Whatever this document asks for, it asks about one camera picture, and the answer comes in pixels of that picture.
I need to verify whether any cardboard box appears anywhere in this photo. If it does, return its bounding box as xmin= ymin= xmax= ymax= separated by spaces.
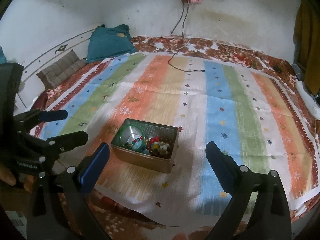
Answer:
xmin=1 ymin=187 xmax=30 ymax=239

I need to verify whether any mustard hanging garment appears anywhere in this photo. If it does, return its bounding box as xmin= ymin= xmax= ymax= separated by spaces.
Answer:
xmin=293 ymin=0 xmax=319 ymax=95

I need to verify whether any dark red bead bracelet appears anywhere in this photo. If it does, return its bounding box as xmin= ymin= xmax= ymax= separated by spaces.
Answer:
xmin=146 ymin=135 xmax=173 ymax=156

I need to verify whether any small black object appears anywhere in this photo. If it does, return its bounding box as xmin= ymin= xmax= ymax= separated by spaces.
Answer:
xmin=272 ymin=65 xmax=282 ymax=74

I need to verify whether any black charging cable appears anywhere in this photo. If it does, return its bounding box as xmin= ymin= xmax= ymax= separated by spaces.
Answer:
xmin=167 ymin=2 xmax=206 ymax=73

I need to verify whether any striped colourful mat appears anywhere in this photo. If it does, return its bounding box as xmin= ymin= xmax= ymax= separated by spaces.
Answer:
xmin=33 ymin=53 xmax=319 ymax=226

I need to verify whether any teal pillow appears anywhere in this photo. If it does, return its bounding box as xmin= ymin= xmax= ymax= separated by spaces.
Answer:
xmin=86 ymin=24 xmax=136 ymax=63

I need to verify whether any brown striped cushion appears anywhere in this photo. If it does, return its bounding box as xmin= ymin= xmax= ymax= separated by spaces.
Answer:
xmin=37 ymin=50 xmax=86 ymax=89

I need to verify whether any green jade bangle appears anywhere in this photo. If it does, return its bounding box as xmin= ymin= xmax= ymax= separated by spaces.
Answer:
xmin=120 ymin=125 xmax=145 ymax=151

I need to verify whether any silver metal tin box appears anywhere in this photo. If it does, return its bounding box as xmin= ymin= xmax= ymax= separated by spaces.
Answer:
xmin=111 ymin=118 xmax=179 ymax=173

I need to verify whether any left hand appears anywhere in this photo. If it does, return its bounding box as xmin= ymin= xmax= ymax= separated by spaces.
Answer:
xmin=0 ymin=164 xmax=35 ymax=193

